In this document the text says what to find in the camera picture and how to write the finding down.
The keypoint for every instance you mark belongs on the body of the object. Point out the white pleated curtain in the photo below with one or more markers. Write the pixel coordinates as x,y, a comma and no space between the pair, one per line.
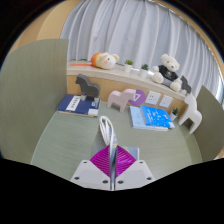
143,30

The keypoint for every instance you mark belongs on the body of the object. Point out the bright blue book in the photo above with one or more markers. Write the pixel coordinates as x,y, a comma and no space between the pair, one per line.
156,116

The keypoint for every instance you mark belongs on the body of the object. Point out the pink wooden horse figure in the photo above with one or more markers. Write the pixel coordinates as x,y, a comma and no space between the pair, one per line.
120,98

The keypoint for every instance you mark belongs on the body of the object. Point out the blue towel with yellow leaf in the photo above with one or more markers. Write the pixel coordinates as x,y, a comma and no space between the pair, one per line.
103,136

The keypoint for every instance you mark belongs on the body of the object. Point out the dark grey wooden horse figure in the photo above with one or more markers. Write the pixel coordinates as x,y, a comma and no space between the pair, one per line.
88,86

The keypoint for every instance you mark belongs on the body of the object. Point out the large white wooden horse figure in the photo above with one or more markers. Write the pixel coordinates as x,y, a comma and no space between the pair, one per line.
191,113

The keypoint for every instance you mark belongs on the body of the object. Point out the green divider panel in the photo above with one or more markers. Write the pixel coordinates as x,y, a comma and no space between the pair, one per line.
31,100
211,126

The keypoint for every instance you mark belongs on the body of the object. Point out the white wall socket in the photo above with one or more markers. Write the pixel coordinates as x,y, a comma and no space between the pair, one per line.
166,101
152,98

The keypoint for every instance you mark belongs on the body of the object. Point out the small potted plant white pot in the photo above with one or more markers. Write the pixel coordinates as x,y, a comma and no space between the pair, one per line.
174,115
144,71
128,67

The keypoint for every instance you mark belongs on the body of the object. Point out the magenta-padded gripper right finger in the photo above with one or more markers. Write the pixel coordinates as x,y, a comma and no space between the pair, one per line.
133,173

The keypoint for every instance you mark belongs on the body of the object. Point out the wooden window ledge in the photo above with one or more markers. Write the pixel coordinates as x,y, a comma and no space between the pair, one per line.
110,80

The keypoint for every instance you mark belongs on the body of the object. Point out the small dark grey horse figure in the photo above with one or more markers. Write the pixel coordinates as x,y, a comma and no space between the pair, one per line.
185,85

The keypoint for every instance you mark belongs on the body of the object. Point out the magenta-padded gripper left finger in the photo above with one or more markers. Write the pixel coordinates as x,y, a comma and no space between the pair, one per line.
91,173

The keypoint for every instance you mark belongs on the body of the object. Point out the light blue book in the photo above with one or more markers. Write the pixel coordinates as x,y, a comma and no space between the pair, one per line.
136,120

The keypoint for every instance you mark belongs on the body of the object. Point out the navy blue book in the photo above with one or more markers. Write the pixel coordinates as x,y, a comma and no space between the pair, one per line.
71,105

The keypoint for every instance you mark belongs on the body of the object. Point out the white teddy bear black shirt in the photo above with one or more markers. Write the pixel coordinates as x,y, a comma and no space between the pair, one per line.
167,71

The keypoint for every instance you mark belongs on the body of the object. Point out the orange and cream plush toy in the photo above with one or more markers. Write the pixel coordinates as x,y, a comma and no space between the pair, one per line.
105,61

